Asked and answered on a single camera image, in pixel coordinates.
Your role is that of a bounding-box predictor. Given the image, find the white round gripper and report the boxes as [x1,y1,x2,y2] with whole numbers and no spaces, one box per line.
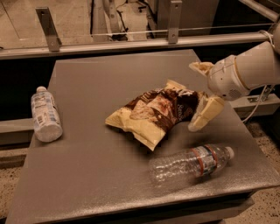
[188,55,249,132]

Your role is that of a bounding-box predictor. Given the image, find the brown chip bag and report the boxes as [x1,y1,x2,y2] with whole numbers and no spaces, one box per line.
[105,80,207,151]

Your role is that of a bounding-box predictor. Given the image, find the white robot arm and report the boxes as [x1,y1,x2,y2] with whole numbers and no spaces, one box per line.
[188,24,280,132]

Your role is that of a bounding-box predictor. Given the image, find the clear empty water bottle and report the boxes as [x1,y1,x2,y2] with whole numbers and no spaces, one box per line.
[149,144,235,186]

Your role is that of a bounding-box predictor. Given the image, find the white labelled plastic bottle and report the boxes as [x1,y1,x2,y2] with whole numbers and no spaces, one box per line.
[31,86,63,143]

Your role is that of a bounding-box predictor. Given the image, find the horizontal metal rail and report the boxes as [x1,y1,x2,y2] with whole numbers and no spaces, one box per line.
[0,31,273,60]

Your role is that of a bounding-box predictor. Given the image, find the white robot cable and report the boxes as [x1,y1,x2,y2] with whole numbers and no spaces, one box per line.
[241,29,277,123]

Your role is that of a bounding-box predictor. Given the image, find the right metal rail bracket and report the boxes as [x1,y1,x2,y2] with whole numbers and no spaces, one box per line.
[168,0,182,44]

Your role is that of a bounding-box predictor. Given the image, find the metal rail bracket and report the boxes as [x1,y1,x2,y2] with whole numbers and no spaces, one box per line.
[168,0,182,44]
[36,7,62,52]

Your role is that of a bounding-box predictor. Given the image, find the left metal rail bracket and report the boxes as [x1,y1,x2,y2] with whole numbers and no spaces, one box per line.
[36,7,62,52]

